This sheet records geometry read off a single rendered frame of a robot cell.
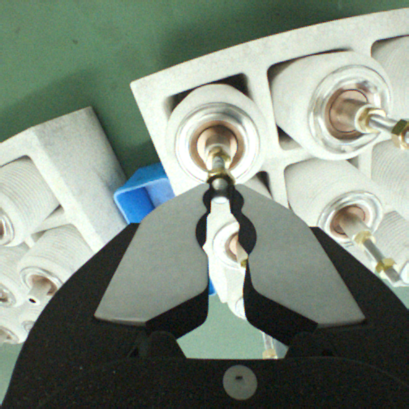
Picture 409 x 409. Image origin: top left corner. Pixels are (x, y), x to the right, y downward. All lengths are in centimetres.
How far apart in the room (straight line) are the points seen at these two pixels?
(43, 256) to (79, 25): 38
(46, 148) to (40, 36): 25
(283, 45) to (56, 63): 40
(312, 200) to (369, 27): 19
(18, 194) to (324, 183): 36
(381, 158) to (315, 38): 17
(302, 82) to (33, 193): 34
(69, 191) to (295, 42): 34
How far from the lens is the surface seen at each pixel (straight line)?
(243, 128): 20
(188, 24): 46
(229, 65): 27
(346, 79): 22
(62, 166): 37
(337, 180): 27
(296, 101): 22
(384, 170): 35
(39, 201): 37
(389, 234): 40
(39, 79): 56
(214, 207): 27
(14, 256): 49
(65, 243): 40
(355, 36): 31
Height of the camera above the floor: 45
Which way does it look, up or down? 59 degrees down
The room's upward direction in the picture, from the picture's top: 178 degrees counter-clockwise
